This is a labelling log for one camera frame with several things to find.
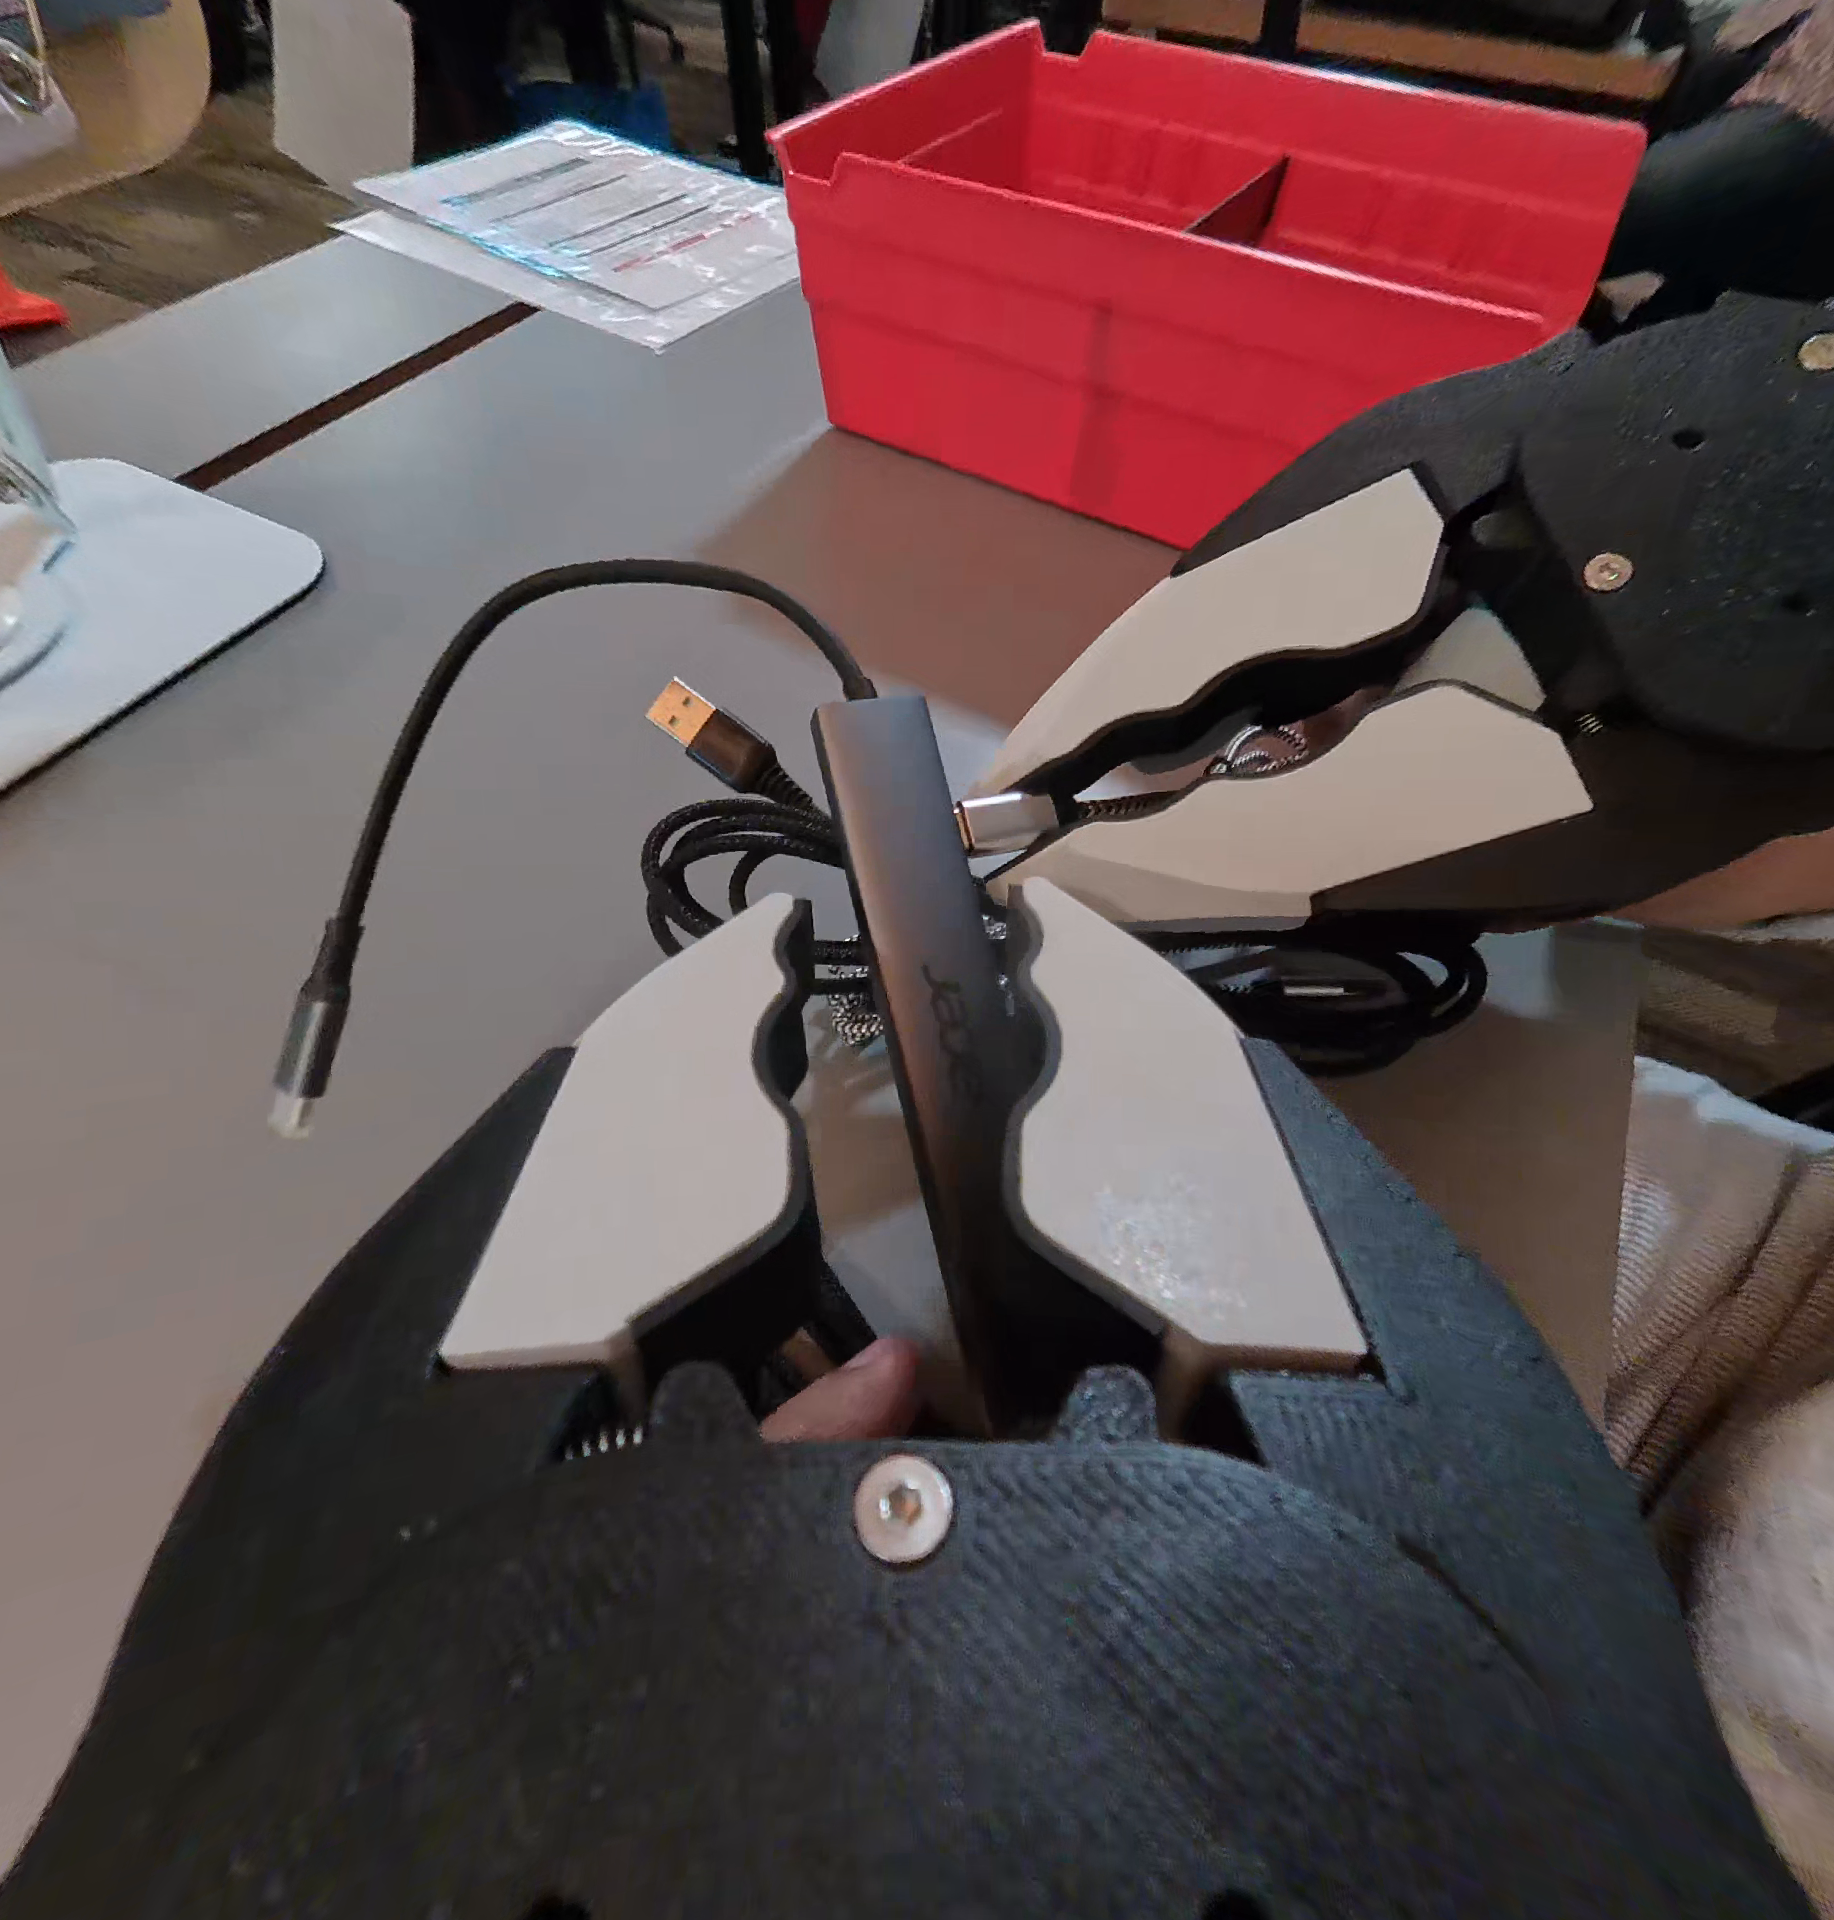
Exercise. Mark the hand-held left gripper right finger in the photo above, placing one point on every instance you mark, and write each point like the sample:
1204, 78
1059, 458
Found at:
1188, 1172

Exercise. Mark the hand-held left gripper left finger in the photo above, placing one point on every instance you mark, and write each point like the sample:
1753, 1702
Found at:
648, 1172

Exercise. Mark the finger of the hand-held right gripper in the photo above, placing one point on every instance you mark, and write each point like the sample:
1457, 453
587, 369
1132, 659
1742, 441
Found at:
1382, 811
1277, 587

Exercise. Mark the grey USB hub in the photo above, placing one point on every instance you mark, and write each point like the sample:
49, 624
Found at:
918, 901

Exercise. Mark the red divided plastic bin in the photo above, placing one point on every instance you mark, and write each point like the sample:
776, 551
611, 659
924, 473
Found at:
977, 346

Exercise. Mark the grey desk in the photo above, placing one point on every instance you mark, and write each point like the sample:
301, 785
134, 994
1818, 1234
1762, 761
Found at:
483, 841

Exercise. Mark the person's left hand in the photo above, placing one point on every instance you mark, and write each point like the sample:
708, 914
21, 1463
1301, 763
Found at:
857, 1396

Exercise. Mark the person's right hand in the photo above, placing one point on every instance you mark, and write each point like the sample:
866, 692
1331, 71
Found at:
1787, 886

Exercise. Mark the white laptop stand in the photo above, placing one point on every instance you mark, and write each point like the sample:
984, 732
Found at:
152, 572

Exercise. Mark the paper sheet in plastic sleeve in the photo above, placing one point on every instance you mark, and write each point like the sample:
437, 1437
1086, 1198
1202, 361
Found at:
452, 272
587, 211

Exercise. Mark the person's beige trousers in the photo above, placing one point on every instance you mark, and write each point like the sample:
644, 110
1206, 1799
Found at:
1802, 1726

